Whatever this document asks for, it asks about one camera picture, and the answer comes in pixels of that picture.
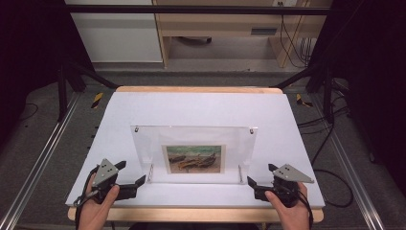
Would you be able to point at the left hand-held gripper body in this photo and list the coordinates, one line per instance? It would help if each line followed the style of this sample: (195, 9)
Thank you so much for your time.
(105, 174)

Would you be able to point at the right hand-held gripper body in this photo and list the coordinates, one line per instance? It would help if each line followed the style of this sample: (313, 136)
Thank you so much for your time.
(287, 182)

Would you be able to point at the clear acrylic photo frame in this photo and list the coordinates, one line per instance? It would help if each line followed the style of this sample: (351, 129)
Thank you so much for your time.
(191, 135)

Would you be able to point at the person's right hand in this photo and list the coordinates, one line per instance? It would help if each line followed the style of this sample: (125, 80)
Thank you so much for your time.
(287, 214)

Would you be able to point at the person's left hand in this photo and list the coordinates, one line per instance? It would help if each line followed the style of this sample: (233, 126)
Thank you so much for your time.
(95, 212)

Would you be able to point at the boat painting print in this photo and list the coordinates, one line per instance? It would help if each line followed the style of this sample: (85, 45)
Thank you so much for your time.
(194, 159)

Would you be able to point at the yellow black tape strip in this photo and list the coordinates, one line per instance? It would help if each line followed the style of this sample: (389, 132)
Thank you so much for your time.
(97, 99)
(301, 100)

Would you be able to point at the black metal stand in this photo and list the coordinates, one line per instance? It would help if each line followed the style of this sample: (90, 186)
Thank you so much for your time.
(327, 92)
(62, 92)

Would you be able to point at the white table cover board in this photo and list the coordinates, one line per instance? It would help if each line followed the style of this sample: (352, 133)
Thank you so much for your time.
(198, 108)

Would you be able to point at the white cabinet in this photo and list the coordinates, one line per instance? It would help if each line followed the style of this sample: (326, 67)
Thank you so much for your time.
(118, 35)

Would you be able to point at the black curtain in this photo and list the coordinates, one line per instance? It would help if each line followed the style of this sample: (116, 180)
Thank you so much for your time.
(28, 48)
(373, 80)

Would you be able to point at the wooden desk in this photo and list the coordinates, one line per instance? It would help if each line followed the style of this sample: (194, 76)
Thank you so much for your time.
(220, 22)

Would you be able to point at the black horizontal bar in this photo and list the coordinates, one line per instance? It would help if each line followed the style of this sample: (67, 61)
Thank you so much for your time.
(191, 9)

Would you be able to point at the aluminium floor rail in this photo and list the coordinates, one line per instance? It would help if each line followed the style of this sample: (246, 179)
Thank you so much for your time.
(351, 166)
(41, 153)

